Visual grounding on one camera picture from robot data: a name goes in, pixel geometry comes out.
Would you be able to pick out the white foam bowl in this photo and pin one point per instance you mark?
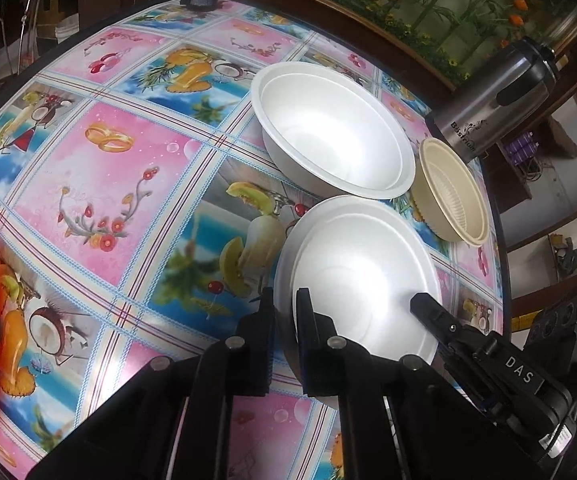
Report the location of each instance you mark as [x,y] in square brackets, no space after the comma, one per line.
[329,135]
[361,263]

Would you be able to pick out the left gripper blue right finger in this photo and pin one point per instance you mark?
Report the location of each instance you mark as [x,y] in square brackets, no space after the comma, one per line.
[399,419]

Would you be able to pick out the beige plastic bowl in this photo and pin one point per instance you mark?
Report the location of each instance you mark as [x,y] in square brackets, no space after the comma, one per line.
[447,196]

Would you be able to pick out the purple bottles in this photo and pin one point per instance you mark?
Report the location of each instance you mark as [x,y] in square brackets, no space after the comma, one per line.
[521,149]

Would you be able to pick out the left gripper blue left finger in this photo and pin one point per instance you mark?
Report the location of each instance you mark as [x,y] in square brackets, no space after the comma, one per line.
[172,419]

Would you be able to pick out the stainless steel thermos jug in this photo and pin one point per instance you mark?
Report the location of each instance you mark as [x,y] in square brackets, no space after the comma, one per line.
[504,91]

